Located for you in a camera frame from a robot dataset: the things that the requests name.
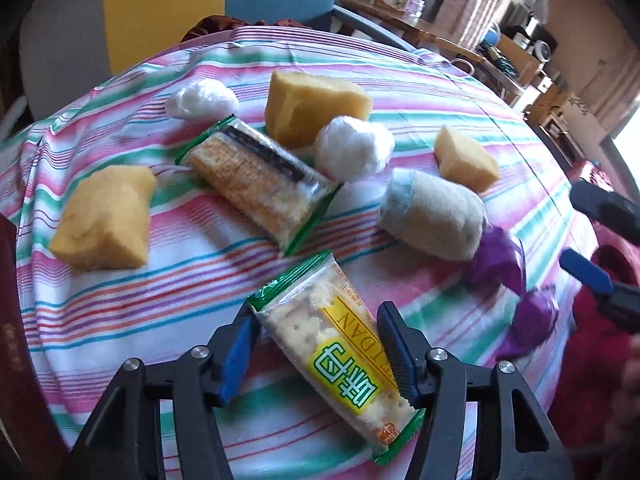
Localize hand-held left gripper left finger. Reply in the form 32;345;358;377
67;302;263;480

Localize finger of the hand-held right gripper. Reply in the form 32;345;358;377
570;180;640;250
559;249;640;335

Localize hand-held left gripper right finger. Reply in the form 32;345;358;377
376;301;576;480

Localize yellow label cracker packet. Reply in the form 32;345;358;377
247;249;426;466

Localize purple snack packet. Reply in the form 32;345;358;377
497;285;560;358
465;225;526;293

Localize dark label cracker packet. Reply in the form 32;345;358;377
175;115;343;256

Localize large white plastic ball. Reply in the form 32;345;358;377
314;115;396;183

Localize large yellow sponge block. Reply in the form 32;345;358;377
264;71;373;150

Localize striped cloth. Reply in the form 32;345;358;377
0;25;601;480

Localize small yellow sponge block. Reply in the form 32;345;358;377
434;126;501;193

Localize red patterned cloth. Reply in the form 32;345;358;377
560;157;640;480

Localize cream blue plush roll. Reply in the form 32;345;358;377
377;167;488;262

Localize wide yellow sponge block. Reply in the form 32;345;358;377
49;164;158;275

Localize patterned beige curtain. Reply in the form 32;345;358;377
440;0;526;51

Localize wooden side desk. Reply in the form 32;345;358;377
340;0;526;106

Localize small white plastic ball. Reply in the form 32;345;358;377
166;80;240;121

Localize dark red cloth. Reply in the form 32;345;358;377
180;15;321;43

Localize grey yellow blue chair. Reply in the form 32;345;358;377
20;0;416;121

